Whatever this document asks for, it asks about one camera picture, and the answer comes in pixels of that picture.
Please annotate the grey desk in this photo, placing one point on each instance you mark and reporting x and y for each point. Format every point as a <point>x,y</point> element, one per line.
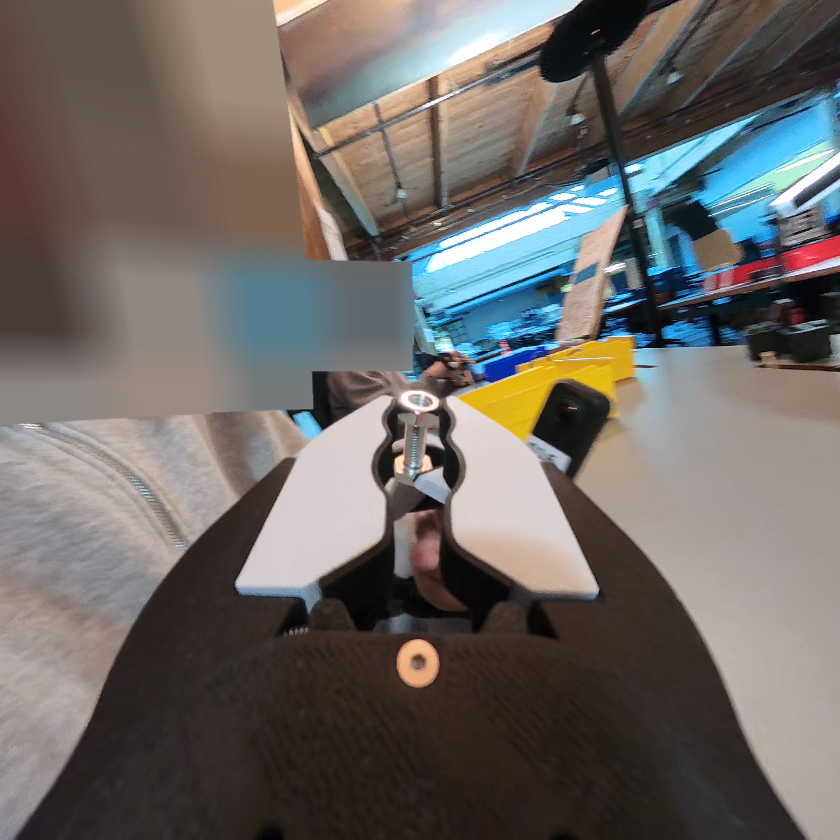
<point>722,525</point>

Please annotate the person's grey sweatshirt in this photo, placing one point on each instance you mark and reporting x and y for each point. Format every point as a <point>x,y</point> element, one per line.
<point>98,525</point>

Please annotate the silver hex nut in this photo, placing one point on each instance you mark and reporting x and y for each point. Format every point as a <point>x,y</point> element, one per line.
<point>412,469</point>

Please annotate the black box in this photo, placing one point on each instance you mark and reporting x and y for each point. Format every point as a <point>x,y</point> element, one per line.
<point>797,341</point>

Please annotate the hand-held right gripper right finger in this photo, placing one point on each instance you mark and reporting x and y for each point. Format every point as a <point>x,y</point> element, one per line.
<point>518,512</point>

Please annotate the silver hex bolt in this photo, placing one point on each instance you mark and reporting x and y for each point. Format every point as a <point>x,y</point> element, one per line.
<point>415,439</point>

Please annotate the person's left hand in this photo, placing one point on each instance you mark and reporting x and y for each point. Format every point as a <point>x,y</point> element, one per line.
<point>430,551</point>

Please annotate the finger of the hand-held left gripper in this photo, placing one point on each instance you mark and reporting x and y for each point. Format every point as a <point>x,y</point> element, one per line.
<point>436,489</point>
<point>399,502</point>

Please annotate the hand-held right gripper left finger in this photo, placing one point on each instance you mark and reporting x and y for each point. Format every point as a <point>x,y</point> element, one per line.
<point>315,512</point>

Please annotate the black disc on pole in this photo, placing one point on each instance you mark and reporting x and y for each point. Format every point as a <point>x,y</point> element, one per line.
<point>590,33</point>

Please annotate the yellow plastic bin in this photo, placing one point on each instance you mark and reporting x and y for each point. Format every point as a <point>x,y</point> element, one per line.
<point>505,397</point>

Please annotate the cardboard sheet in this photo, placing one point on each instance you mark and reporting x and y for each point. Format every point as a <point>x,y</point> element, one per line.
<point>594,282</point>

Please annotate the blue bin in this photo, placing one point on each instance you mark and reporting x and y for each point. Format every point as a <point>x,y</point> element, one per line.
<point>505,364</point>

